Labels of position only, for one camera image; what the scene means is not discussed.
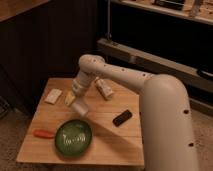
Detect orange carrot toy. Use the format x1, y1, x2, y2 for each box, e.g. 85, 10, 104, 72
33, 130, 54, 139

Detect yellow cheese piece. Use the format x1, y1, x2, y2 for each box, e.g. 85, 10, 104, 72
64, 91, 75, 106

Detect green ceramic bowl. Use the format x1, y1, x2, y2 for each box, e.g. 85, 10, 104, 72
54, 119, 92, 157

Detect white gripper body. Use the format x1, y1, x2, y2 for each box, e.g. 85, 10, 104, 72
72, 75, 92, 97

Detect grey metal rail beam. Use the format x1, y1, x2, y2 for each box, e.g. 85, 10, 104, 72
97, 38, 213, 93

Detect metal vertical pole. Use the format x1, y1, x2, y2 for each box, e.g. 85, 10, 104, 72
107, 0, 111, 41

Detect black rectangular object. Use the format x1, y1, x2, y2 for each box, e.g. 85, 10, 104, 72
113, 110, 132, 127

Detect wooden board table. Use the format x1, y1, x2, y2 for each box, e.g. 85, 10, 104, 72
16, 82, 144, 166

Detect white small bottle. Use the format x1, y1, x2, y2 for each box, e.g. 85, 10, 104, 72
95, 77, 114, 100

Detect white ceramic cup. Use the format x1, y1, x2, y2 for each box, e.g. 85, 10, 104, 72
71, 99, 89, 116

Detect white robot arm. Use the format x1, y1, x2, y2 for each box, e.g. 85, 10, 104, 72
72, 54, 199, 171

